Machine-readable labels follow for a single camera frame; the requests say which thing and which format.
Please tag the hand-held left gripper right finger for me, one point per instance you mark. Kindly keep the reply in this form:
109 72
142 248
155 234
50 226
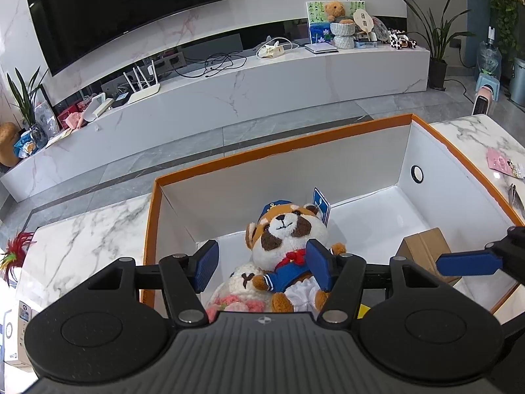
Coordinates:
322 264

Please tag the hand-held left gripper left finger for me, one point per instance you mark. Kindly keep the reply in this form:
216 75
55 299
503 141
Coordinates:
205 264

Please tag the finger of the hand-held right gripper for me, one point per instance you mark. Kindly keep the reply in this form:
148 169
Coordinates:
467 263

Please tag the sailor red panda plush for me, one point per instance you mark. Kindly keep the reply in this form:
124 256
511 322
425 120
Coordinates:
283 250

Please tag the white crochet bunny doll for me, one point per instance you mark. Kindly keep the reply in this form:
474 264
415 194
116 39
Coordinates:
242 287

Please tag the small brown cardboard box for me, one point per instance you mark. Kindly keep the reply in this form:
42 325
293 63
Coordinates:
422 250

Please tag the orange cardboard box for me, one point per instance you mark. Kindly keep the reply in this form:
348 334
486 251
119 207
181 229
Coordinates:
369 164

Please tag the blue hang tag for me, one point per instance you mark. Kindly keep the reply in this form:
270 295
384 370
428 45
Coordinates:
322 207

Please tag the pink card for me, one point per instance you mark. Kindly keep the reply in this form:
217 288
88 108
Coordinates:
502 163

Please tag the pink space heater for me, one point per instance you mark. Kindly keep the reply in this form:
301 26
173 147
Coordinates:
484 100

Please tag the grey trash can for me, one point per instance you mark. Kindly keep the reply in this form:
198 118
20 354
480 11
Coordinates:
517 84

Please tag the white marble television cabinet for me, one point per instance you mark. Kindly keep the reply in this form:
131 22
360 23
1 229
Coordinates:
229 98

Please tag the white router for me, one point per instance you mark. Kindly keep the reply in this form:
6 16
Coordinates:
143 92

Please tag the small black box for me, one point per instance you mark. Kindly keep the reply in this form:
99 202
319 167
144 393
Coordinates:
121 100

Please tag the red feather decoration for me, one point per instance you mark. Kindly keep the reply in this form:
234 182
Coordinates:
16 254

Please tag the clear water bottle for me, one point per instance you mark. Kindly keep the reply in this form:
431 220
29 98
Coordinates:
490 57

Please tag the white tablet stand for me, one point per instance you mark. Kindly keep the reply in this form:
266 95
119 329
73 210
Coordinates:
98 106

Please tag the pink soft toy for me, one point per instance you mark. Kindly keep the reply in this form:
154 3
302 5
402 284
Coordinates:
78 120

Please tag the loose papers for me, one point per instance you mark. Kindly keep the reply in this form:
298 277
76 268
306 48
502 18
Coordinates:
59 137

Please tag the white box with blue label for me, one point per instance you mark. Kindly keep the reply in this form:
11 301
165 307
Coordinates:
18 332

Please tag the red box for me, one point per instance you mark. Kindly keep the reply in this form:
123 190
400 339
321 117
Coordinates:
67 114

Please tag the potted plant in black pot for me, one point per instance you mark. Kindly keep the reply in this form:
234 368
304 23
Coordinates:
437 49

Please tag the blue snack bag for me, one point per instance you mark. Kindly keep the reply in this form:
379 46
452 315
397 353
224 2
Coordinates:
28 143

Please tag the silver laptop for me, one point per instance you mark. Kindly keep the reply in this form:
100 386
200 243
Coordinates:
322 48

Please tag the golden brown vase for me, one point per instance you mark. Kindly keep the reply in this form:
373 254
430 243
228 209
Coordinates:
8 145

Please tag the black white cow figurine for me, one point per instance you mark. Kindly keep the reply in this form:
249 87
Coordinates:
401 40

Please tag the decorative plate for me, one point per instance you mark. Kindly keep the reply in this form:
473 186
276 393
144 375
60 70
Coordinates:
381 29

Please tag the green plant in glass vase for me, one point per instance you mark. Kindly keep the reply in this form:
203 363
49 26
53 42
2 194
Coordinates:
26 98

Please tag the painted picture board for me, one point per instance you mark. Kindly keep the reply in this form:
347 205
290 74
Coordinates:
318 20

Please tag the round paper fan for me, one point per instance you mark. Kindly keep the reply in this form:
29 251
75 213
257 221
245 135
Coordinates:
363 18

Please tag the brown teddy bear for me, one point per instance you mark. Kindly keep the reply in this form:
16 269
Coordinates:
335 11

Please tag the black television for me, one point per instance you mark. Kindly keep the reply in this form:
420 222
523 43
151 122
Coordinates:
123 12

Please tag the black picture frame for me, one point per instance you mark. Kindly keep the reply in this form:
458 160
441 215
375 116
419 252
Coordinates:
51 111

